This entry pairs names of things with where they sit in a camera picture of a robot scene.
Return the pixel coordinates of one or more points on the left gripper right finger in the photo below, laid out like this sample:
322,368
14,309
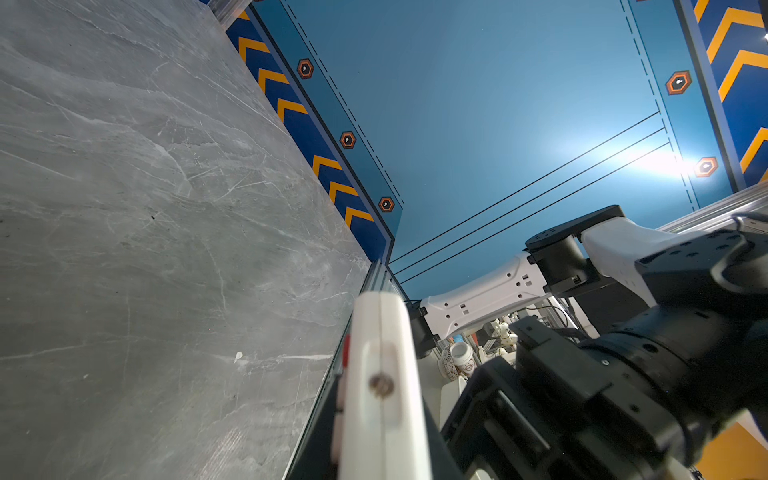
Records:
443,465

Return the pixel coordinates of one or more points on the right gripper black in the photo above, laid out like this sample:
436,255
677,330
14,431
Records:
625,405

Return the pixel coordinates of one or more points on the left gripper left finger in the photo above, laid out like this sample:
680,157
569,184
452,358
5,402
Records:
312,459

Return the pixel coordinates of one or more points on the white remote control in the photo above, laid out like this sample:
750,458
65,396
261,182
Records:
380,426

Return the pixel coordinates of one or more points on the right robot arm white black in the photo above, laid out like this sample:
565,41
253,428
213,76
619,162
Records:
724,271

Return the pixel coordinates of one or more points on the white paper cup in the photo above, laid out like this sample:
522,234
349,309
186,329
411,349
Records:
462,357

